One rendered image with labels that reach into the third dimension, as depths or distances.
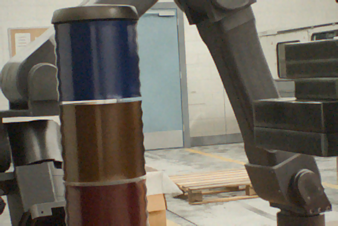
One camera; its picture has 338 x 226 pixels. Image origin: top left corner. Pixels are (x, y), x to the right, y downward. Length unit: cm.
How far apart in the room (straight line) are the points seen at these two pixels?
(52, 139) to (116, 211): 51
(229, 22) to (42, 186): 30
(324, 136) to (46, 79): 38
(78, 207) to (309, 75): 29
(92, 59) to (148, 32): 1143
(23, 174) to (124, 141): 48
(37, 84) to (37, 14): 1066
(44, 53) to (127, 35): 50
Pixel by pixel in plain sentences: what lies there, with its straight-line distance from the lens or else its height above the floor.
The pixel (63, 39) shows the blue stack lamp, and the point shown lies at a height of 118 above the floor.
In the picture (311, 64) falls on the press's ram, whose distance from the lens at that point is 59.
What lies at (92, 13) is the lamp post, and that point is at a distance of 34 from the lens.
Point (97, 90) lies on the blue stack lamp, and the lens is 34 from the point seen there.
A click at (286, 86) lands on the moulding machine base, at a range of 1107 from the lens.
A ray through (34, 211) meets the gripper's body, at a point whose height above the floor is 104.
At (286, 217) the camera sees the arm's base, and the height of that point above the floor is 97.
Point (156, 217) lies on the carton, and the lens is 418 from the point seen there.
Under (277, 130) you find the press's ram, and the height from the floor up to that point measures 112.
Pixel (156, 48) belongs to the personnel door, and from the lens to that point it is 1178.
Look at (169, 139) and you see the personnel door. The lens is 1186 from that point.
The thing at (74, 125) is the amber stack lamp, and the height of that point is 115.
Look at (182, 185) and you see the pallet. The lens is 704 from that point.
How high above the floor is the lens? 117
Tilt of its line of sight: 3 degrees down
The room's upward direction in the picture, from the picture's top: 3 degrees counter-clockwise
